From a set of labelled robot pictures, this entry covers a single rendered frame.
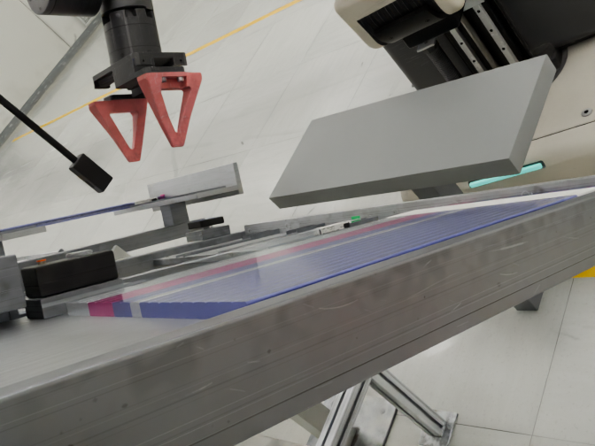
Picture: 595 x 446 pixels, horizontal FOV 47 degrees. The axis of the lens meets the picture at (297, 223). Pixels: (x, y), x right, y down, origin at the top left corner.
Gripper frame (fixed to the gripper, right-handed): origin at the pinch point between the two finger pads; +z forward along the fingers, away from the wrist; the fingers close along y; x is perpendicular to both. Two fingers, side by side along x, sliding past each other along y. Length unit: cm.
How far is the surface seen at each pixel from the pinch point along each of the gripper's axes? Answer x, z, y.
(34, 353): -24.7, 14.9, 22.9
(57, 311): -16.8, 14.2, 7.2
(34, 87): 310, -188, -775
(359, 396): 56, 50, -34
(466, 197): 34.1, 12.4, 15.1
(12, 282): -19.5, 11.1, 5.8
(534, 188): 34.2, 12.5, 24.5
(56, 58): 344, -223, -776
